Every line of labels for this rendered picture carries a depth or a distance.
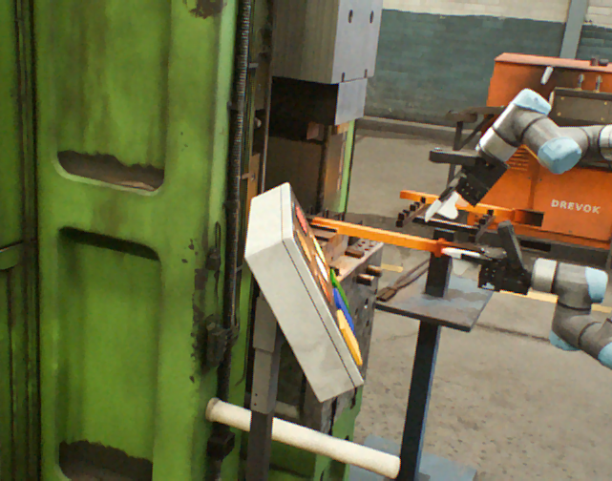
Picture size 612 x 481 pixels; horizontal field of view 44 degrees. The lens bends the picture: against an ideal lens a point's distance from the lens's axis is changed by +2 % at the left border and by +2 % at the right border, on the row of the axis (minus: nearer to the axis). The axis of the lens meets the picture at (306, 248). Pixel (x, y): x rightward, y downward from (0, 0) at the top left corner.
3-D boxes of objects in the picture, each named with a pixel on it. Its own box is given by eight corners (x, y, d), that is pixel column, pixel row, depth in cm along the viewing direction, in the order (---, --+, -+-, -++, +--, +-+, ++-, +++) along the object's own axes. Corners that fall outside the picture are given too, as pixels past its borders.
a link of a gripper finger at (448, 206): (444, 231, 169) (470, 200, 170) (423, 214, 170) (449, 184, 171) (441, 234, 172) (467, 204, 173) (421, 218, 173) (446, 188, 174)
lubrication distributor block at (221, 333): (228, 368, 169) (232, 313, 165) (215, 381, 164) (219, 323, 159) (215, 365, 170) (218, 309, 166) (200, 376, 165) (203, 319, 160)
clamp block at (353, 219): (361, 239, 209) (364, 217, 207) (351, 246, 202) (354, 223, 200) (322, 230, 213) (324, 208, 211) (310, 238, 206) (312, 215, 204)
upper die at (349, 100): (363, 116, 187) (368, 77, 184) (334, 126, 170) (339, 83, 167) (215, 94, 202) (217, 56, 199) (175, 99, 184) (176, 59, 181)
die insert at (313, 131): (318, 136, 189) (320, 113, 187) (306, 140, 183) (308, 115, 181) (214, 118, 199) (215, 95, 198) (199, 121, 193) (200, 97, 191)
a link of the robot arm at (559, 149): (601, 145, 158) (566, 115, 165) (565, 147, 152) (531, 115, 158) (580, 175, 163) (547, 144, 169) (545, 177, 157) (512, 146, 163)
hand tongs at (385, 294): (439, 251, 274) (440, 248, 273) (451, 254, 272) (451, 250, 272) (371, 299, 223) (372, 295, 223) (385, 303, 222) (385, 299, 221)
